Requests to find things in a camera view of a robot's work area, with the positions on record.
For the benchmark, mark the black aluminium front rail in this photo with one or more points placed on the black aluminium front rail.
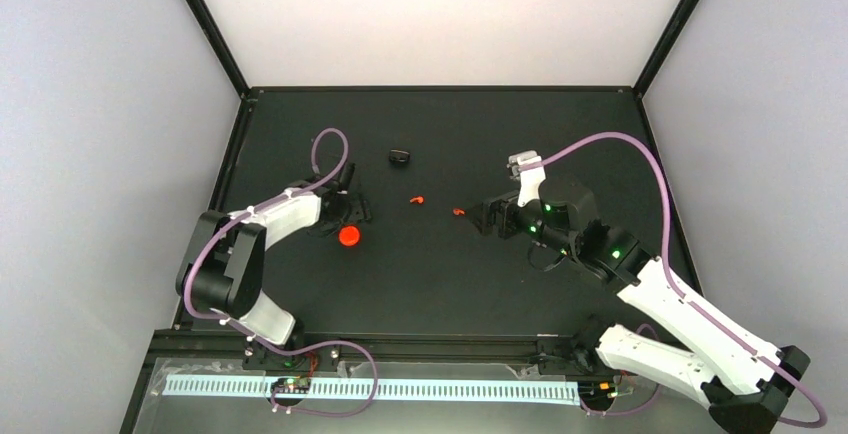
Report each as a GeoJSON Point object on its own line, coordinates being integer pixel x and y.
{"type": "Point", "coordinates": [548, 353]}

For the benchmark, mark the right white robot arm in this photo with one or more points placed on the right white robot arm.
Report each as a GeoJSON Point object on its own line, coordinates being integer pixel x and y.
{"type": "Point", "coordinates": [743, 382]}

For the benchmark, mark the white slotted cable duct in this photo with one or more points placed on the white slotted cable duct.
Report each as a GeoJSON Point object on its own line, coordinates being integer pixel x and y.
{"type": "Point", "coordinates": [428, 390]}

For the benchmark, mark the black glossy earbud charging case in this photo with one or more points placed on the black glossy earbud charging case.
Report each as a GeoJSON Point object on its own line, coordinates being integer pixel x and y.
{"type": "Point", "coordinates": [398, 157]}

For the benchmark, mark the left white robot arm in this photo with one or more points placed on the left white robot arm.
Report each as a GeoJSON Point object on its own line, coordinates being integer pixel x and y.
{"type": "Point", "coordinates": [221, 276]}

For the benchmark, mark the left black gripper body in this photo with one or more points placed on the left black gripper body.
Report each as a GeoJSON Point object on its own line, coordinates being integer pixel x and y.
{"type": "Point", "coordinates": [346, 214]}

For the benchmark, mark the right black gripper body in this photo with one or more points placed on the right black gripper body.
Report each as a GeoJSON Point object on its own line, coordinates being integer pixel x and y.
{"type": "Point", "coordinates": [506, 225]}

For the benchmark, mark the clear plastic sheet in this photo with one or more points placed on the clear plastic sheet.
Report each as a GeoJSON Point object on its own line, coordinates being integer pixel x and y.
{"type": "Point", "coordinates": [637, 411]}

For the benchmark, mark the red round cap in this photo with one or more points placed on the red round cap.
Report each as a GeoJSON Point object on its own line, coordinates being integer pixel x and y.
{"type": "Point", "coordinates": [349, 235]}

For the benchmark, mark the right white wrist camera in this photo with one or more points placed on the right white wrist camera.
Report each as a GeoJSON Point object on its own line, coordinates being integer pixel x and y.
{"type": "Point", "coordinates": [528, 169]}

